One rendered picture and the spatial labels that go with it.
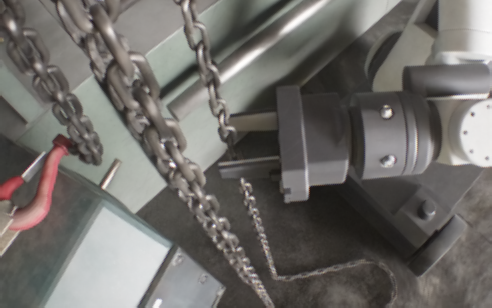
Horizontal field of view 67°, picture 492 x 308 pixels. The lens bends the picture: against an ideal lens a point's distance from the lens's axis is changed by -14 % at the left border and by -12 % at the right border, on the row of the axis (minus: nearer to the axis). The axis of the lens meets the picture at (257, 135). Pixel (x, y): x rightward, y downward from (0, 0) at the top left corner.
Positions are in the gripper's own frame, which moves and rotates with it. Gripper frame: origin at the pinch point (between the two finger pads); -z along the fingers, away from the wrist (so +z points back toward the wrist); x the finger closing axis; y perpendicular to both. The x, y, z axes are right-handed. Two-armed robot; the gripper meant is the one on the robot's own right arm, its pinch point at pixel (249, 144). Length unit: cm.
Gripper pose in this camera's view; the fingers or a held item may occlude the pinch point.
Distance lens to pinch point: 43.5
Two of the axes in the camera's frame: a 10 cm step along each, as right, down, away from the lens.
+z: 10.0, -0.7, -0.7
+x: -0.3, -8.8, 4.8
